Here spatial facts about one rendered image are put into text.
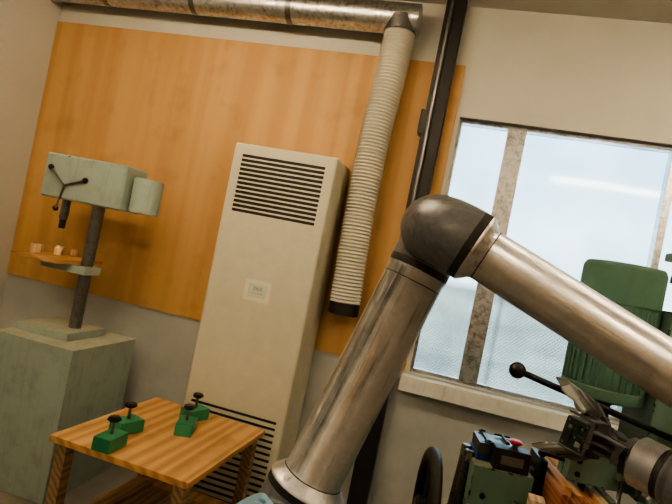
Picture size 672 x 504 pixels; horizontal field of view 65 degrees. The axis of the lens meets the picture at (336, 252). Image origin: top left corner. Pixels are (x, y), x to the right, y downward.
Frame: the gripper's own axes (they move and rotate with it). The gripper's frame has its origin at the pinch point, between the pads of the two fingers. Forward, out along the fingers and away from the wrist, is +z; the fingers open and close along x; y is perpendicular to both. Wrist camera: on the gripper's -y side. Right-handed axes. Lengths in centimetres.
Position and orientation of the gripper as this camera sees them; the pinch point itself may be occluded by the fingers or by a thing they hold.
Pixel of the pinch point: (545, 410)
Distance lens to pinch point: 125.4
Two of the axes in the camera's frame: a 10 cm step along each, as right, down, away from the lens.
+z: -5.3, -2.0, 8.2
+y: -7.8, -2.7, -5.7
